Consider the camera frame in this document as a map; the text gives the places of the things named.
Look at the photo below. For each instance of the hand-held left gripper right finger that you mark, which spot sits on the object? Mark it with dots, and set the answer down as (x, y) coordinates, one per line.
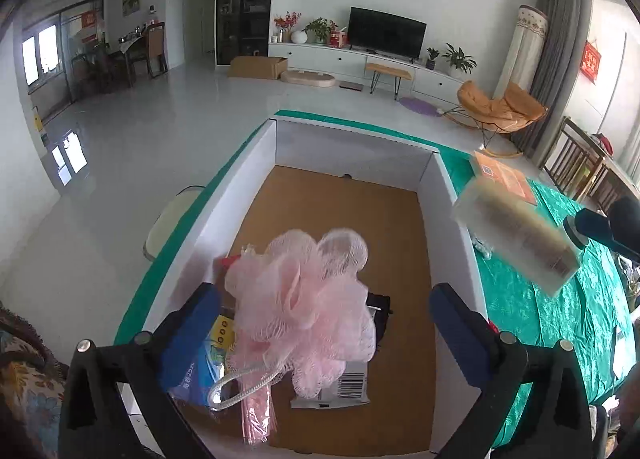
(460, 334)

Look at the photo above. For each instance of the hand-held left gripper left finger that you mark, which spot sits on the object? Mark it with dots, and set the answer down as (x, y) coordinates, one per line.
(190, 334)

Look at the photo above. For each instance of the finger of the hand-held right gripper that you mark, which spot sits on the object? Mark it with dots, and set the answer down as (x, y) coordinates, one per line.
(592, 229)
(627, 221)

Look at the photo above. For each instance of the yellow blue plastic packet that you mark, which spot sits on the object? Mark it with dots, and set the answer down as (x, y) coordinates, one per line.
(200, 379)

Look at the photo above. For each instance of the clear plastic jar black lid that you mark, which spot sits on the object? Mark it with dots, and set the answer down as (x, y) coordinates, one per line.
(515, 234)

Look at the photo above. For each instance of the black lace cloth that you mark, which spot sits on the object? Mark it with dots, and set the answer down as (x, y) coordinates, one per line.
(380, 319)

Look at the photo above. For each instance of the pink striped plastic packet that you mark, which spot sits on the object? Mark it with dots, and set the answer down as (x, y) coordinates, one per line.
(257, 414)

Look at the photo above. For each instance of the pink mesh bath pouf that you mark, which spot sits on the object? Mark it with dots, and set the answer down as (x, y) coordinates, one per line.
(300, 299)

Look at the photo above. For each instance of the white barcode packet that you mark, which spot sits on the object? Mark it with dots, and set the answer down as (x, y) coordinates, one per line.
(350, 384)

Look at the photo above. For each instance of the white cardboard box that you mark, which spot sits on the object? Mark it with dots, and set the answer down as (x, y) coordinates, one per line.
(325, 219)

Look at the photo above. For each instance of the wooden chair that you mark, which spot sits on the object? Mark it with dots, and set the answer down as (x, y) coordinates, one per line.
(570, 159)

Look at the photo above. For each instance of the clear plastic wrapper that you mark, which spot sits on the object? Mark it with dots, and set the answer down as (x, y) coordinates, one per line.
(482, 246)

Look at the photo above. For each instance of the green tablecloth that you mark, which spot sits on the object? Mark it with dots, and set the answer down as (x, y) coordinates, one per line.
(565, 319)

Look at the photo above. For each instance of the orange book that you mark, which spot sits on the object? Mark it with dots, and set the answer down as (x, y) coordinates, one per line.
(505, 176)

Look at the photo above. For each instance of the pale green stool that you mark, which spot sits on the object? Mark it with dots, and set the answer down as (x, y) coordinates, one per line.
(170, 224)

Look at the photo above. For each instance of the orange lounge chair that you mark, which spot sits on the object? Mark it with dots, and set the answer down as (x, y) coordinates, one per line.
(495, 109)

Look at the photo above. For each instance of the patterned blanket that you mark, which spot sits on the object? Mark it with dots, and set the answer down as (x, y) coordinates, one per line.
(25, 389)

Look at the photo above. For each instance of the grey curtain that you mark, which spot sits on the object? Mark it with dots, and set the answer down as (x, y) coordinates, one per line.
(560, 39)

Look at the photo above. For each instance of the air conditioner with floral cover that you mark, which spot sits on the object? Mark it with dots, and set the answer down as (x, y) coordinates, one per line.
(522, 49)

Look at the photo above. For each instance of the purple round mat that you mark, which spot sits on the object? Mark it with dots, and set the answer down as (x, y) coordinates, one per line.
(420, 106)

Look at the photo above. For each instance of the large leafy potted plant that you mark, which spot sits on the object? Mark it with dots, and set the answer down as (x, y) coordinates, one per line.
(459, 59)

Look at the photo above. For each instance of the small potted plant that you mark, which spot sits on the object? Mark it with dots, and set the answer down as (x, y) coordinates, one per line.
(432, 59)

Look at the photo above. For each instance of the wooden bench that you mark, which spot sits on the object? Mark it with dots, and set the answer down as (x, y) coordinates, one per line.
(390, 70)

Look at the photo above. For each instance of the small dark mat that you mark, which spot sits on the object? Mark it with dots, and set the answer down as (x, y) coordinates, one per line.
(351, 86)

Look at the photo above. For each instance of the brown cardboard box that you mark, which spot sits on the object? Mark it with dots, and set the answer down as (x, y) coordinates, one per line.
(255, 68)

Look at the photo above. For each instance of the round beige cushion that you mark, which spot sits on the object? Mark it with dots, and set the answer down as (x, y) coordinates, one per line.
(307, 79)

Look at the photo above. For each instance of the black television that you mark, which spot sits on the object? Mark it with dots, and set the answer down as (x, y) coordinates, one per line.
(387, 31)

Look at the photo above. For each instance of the dark dining chair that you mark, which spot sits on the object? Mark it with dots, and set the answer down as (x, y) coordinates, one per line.
(156, 49)

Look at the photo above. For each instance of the dark dining table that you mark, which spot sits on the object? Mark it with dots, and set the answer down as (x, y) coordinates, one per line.
(127, 51)

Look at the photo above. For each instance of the white television cabinet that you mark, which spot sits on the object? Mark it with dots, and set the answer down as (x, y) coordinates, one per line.
(320, 56)

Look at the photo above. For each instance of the red box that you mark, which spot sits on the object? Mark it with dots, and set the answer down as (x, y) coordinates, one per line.
(338, 39)

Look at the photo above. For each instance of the red flowers in vase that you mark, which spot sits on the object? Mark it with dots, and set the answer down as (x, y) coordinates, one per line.
(287, 24)

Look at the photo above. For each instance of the red window ornament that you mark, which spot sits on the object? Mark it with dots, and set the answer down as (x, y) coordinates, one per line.
(89, 25)

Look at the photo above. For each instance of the bushy green potted plant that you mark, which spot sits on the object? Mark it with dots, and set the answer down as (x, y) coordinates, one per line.
(320, 29)

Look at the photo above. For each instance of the red wall ornament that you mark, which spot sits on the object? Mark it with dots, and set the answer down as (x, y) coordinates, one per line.
(591, 61)

